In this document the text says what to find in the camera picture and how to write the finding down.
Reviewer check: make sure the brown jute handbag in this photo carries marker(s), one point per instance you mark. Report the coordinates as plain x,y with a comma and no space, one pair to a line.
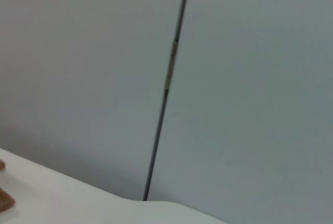
5,200

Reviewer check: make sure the dark wall panel joint strip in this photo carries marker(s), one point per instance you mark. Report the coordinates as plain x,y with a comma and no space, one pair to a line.
170,67

